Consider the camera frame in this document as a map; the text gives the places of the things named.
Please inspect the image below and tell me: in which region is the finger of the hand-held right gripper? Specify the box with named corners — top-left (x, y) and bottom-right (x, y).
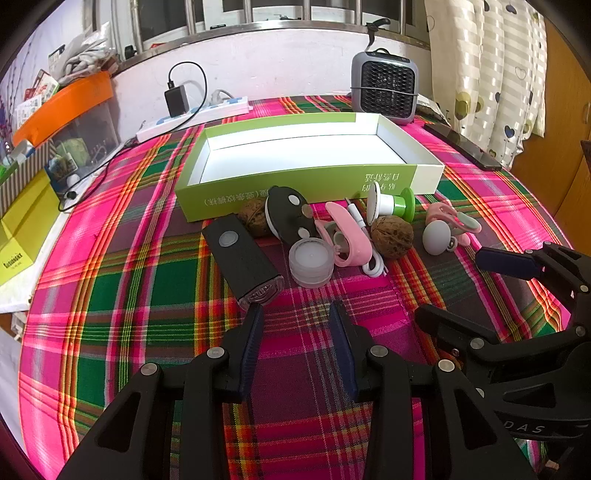
top-left (414, 304), bottom-right (505, 366)
top-left (475, 241), bottom-right (591, 324)

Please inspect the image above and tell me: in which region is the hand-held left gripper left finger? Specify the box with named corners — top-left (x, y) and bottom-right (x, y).
top-left (60, 302), bottom-right (266, 480)

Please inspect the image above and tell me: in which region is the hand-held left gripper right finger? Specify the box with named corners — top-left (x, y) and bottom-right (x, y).
top-left (328, 300), bottom-right (539, 480)

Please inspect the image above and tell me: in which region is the pink clip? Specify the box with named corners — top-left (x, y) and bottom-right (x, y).
top-left (426, 203), bottom-right (482, 247)

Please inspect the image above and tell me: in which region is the black flashlight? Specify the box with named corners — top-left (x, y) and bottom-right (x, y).
top-left (202, 217), bottom-right (284, 309)

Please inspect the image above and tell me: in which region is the white usb cable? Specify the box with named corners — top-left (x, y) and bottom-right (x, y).
top-left (344, 198), bottom-right (389, 278)

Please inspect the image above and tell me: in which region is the translucent round jar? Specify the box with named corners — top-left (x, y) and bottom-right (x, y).
top-left (288, 237), bottom-right (334, 289)

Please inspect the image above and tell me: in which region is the pink ear hook device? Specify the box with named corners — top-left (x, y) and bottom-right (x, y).
top-left (314, 202), bottom-right (372, 268)

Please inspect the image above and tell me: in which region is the brown walnut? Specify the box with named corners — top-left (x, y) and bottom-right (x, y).
top-left (237, 203), bottom-right (273, 238)
top-left (370, 216), bottom-right (414, 260)

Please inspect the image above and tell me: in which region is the green and white roller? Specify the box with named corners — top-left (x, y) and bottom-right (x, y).
top-left (367, 181), bottom-right (416, 220)

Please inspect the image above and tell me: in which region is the green and white cardboard box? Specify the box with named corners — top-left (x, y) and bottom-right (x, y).
top-left (174, 113), bottom-right (446, 223)

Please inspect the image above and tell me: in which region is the wooden cabinet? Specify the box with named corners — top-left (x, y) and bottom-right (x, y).
top-left (510, 14), bottom-right (591, 259)

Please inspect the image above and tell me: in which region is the black phone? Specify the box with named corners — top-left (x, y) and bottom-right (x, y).
top-left (425, 124), bottom-right (503, 172)

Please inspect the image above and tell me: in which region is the plaid tablecloth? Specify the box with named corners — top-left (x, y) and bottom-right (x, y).
top-left (18, 95), bottom-right (573, 480)

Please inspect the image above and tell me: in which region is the black oval device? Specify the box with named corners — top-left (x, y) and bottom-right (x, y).
top-left (265, 185), bottom-right (315, 245)

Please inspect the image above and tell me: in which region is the white heart print curtain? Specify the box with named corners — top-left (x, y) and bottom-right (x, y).
top-left (424, 0), bottom-right (552, 169)

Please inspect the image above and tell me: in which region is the grey desk fan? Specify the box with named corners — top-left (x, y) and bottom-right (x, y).
top-left (350, 47), bottom-right (420, 126)

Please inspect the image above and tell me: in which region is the white power strip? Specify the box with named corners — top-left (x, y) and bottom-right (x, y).
top-left (135, 95), bottom-right (252, 143)

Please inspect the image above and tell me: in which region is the black charger adapter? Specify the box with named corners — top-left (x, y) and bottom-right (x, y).
top-left (164, 84), bottom-right (190, 118)

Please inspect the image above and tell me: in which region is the yellow green box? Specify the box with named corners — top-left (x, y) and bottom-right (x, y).
top-left (0, 168), bottom-right (61, 287)

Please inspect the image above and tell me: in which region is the striped box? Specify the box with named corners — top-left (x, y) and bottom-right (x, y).
top-left (0, 141), bottom-right (56, 215)

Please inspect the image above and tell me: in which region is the metal window grille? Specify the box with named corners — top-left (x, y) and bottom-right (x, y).
top-left (111, 0), bottom-right (430, 70)

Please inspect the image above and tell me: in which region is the white cloth pile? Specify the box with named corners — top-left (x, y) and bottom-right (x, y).
top-left (60, 34), bottom-right (116, 77)

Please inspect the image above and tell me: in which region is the black strap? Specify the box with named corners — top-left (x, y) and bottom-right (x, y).
top-left (365, 18), bottom-right (393, 54)

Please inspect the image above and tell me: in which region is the black charger cable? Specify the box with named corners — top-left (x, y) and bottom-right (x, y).
top-left (139, 61), bottom-right (207, 134)

